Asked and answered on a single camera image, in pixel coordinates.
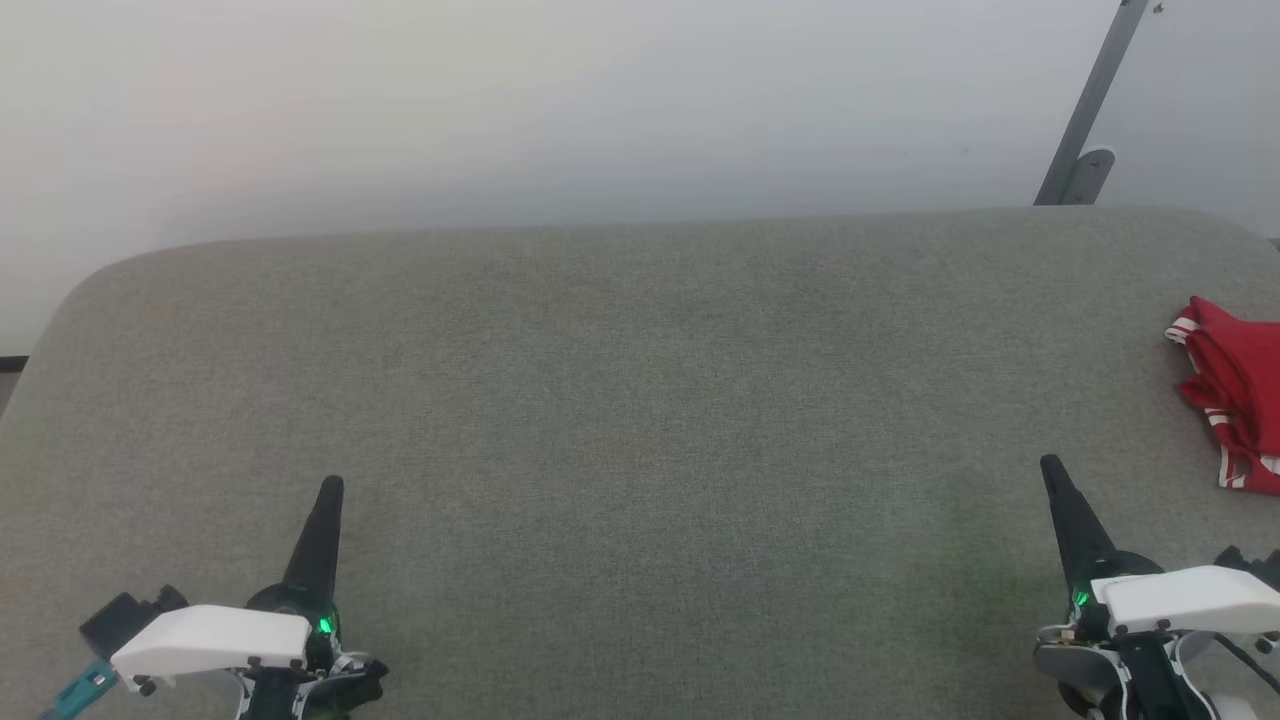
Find grey-green fabric sofa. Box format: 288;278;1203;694
0;205;1280;720

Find grey metal bracket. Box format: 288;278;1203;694
1060;148;1116;206

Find red and white jersey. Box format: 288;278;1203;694
1165;296;1280;496

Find teal cable connector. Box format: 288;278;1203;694
40;658;119;720

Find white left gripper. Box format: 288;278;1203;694
110;475;346;691

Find grey metal bar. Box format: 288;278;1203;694
1033;0;1151;206

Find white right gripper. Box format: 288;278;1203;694
1040;455;1280;641

